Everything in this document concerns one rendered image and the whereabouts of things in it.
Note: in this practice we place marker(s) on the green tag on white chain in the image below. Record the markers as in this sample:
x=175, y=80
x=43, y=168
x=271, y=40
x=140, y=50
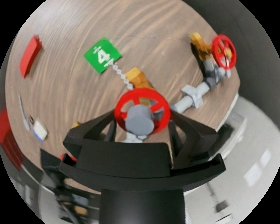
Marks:
x=102, y=53

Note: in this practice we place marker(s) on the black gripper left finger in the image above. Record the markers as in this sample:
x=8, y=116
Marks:
x=91, y=129

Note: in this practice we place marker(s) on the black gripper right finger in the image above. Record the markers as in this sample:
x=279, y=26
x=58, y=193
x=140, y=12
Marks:
x=199, y=137

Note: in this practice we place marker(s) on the red rectangular block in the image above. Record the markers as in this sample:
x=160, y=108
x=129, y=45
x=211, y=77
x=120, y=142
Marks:
x=29, y=53

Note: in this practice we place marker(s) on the grey cylinder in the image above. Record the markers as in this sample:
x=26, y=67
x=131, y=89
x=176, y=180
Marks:
x=139, y=121

